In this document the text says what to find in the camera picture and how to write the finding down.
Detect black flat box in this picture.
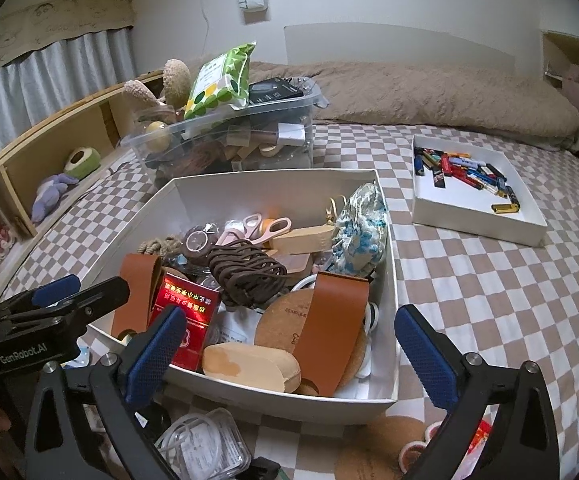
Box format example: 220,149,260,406
247,77,305,106

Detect beige fluffy pillow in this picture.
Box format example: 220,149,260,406
240,60,579,153

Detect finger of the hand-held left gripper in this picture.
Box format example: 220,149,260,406
0,277,131,334
0,274,82,317

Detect avocado plush toy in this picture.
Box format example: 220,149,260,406
64,147,103,181

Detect brown hair claw clip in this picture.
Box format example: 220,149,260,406
204,239,290,306

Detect pink handled scissors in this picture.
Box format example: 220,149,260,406
217,212,293,246

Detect pile of colourful lighters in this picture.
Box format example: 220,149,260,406
413,146,520,216

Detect clear plastic storage bin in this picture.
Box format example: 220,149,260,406
120,77,327,191

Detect grey white curtain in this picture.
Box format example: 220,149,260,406
0,27,138,166

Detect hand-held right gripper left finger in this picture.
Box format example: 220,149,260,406
24,304,188,480

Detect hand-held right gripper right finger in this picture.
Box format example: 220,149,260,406
394,304,560,480

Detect pale wooden ball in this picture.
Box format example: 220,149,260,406
147,122,170,151

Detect light wooden oval block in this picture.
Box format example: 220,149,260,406
202,342,301,395

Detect white shallow tray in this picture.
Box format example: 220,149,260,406
411,134,547,248

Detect wooden headboard shelf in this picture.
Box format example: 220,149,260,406
0,70,168,311

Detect white medicine sachet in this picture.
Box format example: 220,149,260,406
217,307,265,346

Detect small red packet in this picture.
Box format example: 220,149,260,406
469,417,493,466

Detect green dotted wipes packet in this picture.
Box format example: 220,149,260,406
184,42,258,121

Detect purple plush toy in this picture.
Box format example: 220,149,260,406
30,172,78,223

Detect brown crochet plush toy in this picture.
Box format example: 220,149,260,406
122,59,193,123

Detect brown leather strap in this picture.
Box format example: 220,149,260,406
112,254,163,341
289,271,370,398

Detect beige printed curtain valance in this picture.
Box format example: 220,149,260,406
0,0,135,86

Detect beige rope knot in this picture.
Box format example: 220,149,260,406
137,235,185,258

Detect clear case with tubing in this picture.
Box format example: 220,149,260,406
154,407,251,480

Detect red cardboard box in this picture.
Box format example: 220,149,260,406
147,267,220,373

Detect white cardboard box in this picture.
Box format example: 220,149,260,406
87,167,400,413

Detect blue floral fabric pouch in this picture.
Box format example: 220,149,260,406
330,182,389,278

